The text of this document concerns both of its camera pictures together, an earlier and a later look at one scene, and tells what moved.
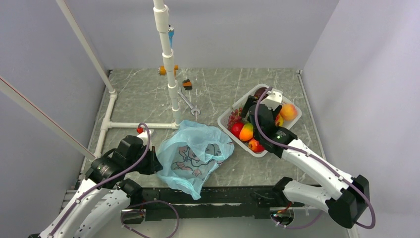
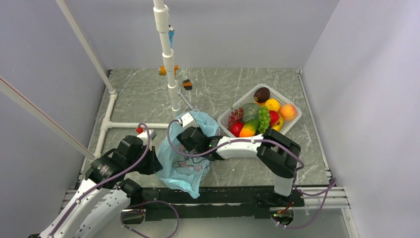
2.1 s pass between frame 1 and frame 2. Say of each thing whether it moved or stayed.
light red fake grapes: stayed
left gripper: stayed
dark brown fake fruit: stayed
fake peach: stayed
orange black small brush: stayed
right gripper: moved
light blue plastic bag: moved
